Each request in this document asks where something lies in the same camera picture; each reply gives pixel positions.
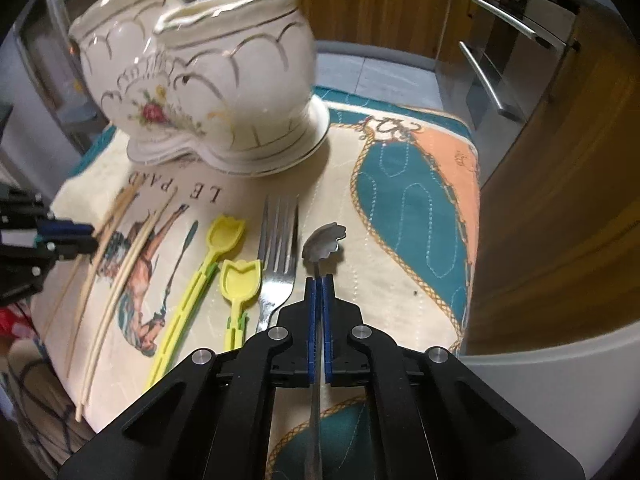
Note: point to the silver fork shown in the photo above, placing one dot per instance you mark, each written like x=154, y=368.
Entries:
x=277, y=270

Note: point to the yellow tulip plastic spoon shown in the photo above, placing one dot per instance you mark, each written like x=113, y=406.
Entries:
x=241, y=281
x=227, y=234

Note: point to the steel built-in oven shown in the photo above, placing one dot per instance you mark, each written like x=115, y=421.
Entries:
x=500, y=15

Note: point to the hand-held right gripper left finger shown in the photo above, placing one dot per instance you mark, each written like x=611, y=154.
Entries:
x=312, y=310

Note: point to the wooden cabinet end panel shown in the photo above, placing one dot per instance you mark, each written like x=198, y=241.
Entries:
x=565, y=200

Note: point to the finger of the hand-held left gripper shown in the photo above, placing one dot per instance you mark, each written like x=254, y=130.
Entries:
x=70, y=248
x=65, y=228

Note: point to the scalloped metal spoon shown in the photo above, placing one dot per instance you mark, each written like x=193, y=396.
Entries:
x=323, y=244

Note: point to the wooden chopstick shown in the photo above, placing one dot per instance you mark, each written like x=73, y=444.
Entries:
x=111, y=305
x=134, y=252
x=82, y=265
x=107, y=241

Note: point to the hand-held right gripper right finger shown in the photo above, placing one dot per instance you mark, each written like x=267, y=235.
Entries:
x=328, y=310

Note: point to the wooden kitchen base cabinets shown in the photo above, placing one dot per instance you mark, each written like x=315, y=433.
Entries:
x=380, y=0

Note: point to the printed quilted cloth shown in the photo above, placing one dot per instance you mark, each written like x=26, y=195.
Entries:
x=400, y=200

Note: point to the metal shelf rack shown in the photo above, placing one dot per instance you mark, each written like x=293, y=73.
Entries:
x=52, y=60

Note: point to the white floral ceramic double holder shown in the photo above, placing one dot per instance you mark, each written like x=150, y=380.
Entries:
x=250, y=75

